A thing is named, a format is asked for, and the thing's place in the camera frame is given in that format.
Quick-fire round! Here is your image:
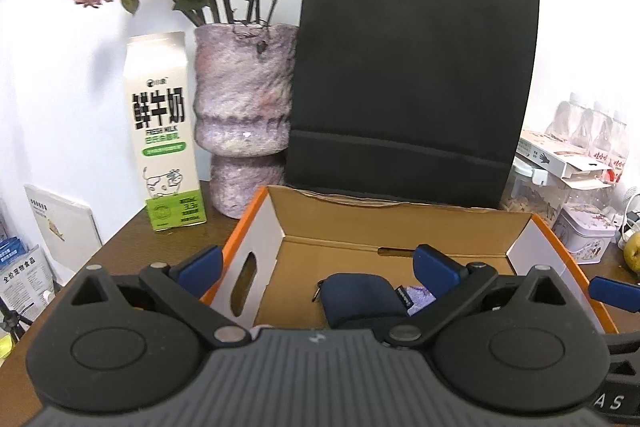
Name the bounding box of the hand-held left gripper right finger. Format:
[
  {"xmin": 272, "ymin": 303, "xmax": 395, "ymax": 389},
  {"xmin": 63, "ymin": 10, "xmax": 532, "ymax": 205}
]
[{"xmin": 385, "ymin": 244, "xmax": 568, "ymax": 350}]

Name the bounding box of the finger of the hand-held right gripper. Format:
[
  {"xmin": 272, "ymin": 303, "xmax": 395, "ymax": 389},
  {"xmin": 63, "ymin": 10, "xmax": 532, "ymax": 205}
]
[
  {"xmin": 605, "ymin": 331, "xmax": 640, "ymax": 373},
  {"xmin": 589, "ymin": 276, "xmax": 640, "ymax": 304}
]

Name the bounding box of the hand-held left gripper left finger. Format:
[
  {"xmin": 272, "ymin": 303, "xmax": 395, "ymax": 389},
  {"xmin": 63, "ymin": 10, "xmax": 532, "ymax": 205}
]
[{"xmin": 70, "ymin": 244, "xmax": 253, "ymax": 350}]

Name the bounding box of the red cardboard box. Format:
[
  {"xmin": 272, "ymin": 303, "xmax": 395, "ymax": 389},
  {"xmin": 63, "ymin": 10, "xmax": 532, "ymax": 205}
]
[{"xmin": 207, "ymin": 185, "xmax": 618, "ymax": 335}]

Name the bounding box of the dark blue zip pouch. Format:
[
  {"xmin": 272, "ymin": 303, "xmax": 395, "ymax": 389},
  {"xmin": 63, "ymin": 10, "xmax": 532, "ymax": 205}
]
[{"xmin": 314, "ymin": 273, "xmax": 436, "ymax": 333}]

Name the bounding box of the green yellow apple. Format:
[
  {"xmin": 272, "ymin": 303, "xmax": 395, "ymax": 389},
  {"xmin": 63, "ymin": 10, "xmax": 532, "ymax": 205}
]
[{"xmin": 623, "ymin": 231, "xmax": 640, "ymax": 273}]

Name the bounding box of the silver tin box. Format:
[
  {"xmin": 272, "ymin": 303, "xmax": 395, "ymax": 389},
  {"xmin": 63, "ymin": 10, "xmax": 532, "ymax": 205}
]
[{"xmin": 552, "ymin": 204, "xmax": 618, "ymax": 265}]

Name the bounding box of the clear lidded food container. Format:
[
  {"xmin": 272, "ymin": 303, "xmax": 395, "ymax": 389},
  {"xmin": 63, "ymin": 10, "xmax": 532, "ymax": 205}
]
[{"xmin": 500, "ymin": 157, "xmax": 613, "ymax": 228}]

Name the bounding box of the white green milk carton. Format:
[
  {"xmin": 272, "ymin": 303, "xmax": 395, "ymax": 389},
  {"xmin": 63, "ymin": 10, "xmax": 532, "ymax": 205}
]
[{"xmin": 124, "ymin": 32, "xmax": 207, "ymax": 233}]

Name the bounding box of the clear water bottle red label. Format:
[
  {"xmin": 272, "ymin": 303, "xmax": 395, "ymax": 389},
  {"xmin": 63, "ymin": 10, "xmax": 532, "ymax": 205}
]
[
  {"xmin": 600, "ymin": 111, "xmax": 630, "ymax": 182},
  {"xmin": 575, "ymin": 102, "xmax": 613, "ymax": 155},
  {"xmin": 547, "ymin": 93, "xmax": 586, "ymax": 148}
]

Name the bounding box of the white printed flat carton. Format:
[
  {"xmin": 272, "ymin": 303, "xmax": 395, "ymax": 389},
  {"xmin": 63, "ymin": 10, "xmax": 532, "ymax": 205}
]
[{"xmin": 516, "ymin": 129, "xmax": 621, "ymax": 180}]

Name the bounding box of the purple mottled vase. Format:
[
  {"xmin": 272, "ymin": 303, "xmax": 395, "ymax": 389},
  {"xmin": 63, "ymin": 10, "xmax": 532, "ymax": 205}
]
[{"xmin": 194, "ymin": 23, "xmax": 300, "ymax": 220}]

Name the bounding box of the white printed packet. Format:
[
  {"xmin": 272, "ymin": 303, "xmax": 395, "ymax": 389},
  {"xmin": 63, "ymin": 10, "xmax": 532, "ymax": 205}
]
[{"xmin": 0, "ymin": 245, "xmax": 55, "ymax": 308}]

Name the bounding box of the blue packet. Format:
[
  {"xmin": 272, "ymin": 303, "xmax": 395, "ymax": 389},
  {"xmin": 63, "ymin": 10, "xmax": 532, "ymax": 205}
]
[{"xmin": 0, "ymin": 236, "xmax": 27, "ymax": 265}]

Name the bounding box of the black paper bag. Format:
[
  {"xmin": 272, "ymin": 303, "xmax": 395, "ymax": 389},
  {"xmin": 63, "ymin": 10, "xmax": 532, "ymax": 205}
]
[{"xmin": 285, "ymin": 0, "xmax": 541, "ymax": 210}]

